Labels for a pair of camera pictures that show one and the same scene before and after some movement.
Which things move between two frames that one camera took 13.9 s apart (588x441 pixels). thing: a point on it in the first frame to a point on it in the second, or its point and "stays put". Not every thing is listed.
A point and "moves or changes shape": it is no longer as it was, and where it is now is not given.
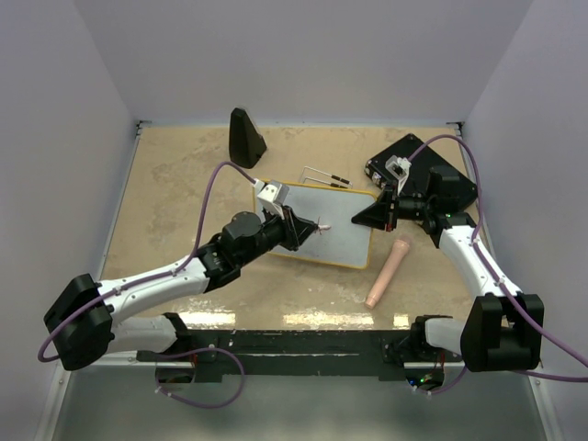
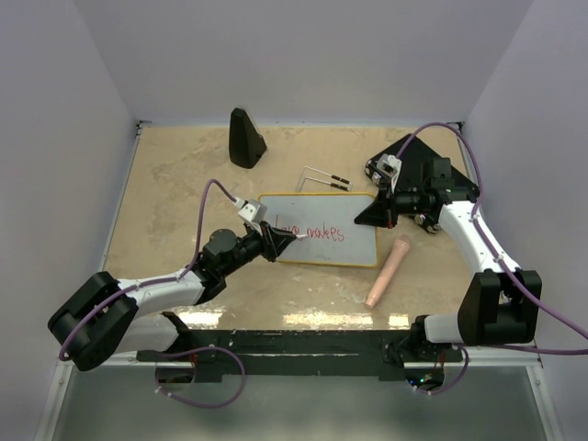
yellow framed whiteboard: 344,243 moves or changes shape
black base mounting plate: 213,355 stays put
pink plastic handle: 400,249 stays put
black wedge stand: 246,145 stays put
